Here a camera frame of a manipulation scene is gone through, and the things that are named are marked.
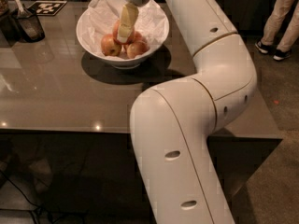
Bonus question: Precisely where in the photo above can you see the white ceramic bowl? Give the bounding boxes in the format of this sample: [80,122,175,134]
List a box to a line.
[75,0,170,70]

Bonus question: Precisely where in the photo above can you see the back hidden red apple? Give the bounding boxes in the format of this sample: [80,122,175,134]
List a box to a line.
[123,31,144,52]

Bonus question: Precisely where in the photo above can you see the black cable on floor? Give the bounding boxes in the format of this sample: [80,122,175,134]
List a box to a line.
[0,170,87,224]

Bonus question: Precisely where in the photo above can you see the person in beige trousers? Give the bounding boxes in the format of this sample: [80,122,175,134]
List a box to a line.
[255,0,299,61]

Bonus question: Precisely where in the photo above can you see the right front red-yellow apple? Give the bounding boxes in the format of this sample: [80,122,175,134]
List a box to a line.
[126,40,149,59]

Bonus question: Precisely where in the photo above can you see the top red-yellow apple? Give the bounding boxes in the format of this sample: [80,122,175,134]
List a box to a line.
[112,21,135,45]

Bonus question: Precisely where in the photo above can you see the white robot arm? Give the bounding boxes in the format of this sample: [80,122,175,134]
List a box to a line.
[127,0,257,224]

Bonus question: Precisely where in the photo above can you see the red-yellow apple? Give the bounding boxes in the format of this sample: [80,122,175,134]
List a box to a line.
[112,21,135,45]
[101,34,121,56]
[126,40,149,59]

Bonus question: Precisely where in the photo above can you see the black white fiducial marker card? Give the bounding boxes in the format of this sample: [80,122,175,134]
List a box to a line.
[29,0,66,16]

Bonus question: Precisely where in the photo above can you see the left red-yellow apple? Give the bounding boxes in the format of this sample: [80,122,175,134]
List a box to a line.
[101,34,121,56]

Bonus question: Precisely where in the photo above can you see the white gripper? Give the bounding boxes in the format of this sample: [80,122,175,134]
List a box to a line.
[117,0,150,44]

